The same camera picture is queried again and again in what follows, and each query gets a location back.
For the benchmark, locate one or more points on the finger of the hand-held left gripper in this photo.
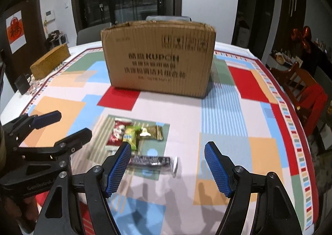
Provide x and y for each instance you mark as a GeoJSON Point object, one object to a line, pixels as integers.
{"type": "Point", "coordinates": [77, 139]}
{"type": "Point", "coordinates": [48, 118]}

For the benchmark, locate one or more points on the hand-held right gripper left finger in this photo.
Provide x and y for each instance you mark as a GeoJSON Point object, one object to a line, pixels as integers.
{"type": "Point", "coordinates": [118, 170]}

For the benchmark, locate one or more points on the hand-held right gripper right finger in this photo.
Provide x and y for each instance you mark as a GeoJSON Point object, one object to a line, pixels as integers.
{"type": "Point", "coordinates": [217, 167]}

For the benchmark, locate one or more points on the red snack packet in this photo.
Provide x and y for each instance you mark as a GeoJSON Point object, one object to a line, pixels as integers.
{"type": "Point", "coordinates": [116, 134]}

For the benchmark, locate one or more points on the black snack bar packet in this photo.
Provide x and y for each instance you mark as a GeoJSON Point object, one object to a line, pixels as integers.
{"type": "Point", "coordinates": [153, 160]}

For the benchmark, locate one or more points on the green snack packet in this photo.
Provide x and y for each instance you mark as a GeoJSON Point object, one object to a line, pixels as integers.
{"type": "Point", "coordinates": [131, 134]}

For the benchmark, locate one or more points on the gold snack packet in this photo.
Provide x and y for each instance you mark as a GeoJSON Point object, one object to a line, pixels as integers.
{"type": "Point", "coordinates": [155, 132]}

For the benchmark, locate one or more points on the brown cardboard box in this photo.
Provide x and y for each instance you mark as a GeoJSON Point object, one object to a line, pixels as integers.
{"type": "Point", "coordinates": [155, 69]}

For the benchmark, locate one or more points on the person's left hand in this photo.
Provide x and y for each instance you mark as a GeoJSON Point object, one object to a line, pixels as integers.
{"type": "Point", "coordinates": [29, 205]}

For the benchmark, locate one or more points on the black mug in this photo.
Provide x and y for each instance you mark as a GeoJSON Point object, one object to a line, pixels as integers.
{"type": "Point", "coordinates": [22, 84]}

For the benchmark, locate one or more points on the colourful patterned tablecloth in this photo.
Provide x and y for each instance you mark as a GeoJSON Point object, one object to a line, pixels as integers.
{"type": "Point", "coordinates": [220, 121]}

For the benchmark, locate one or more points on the woven storage box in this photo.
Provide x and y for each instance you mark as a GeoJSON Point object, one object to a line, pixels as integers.
{"type": "Point", "coordinates": [49, 61]}

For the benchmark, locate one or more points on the white shoe rack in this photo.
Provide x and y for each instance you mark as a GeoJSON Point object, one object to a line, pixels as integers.
{"type": "Point", "coordinates": [57, 40]}

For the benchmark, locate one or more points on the grey dining chair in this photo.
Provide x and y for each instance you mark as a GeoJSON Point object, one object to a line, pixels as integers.
{"type": "Point", "coordinates": [168, 18]}
{"type": "Point", "coordinates": [88, 34]}

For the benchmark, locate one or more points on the red and white door poster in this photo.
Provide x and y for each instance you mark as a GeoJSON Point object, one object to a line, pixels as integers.
{"type": "Point", "coordinates": [15, 30]}

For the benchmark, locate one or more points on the brown wooden door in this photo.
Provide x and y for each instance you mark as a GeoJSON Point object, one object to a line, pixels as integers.
{"type": "Point", "coordinates": [33, 17]}

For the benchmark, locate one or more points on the white low cabinet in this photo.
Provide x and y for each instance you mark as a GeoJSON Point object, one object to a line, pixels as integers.
{"type": "Point", "coordinates": [275, 65]}

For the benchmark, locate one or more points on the red jacket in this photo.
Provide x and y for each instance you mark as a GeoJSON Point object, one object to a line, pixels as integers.
{"type": "Point", "coordinates": [317, 105]}

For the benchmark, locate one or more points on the brown wooden chair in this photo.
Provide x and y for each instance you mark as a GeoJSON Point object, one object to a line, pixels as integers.
{"type": "Point", "coordinates": [295, 77]}

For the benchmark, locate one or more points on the small woven basket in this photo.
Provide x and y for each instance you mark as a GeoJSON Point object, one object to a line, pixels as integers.
{"type": "Point", "coordinates": [280, 58]}

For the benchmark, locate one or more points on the white carton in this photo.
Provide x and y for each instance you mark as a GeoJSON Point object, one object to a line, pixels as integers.
{"type": "Point", "coordinates": [244, 36]}

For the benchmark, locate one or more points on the dark sideboard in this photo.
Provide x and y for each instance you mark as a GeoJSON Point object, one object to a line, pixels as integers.
{"type": "Point", "coordinates": [320, 61]}

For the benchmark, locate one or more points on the red foil balloons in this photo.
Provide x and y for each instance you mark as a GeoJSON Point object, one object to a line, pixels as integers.
{"type": "Point", "coordinates": [302, 39]}

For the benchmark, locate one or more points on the dark interior door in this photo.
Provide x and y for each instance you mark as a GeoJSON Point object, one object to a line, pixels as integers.
{"type": "Point", "coordinates": [264, 17]}

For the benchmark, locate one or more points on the tall dark cabinet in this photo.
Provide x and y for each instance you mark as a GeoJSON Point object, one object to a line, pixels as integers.
{"type": "Point", "coordinates": [285, 17]}

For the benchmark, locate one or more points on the white wall intercom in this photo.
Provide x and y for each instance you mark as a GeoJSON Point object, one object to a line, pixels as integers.
{"type": "Point", "coordinates": [49, 14]}

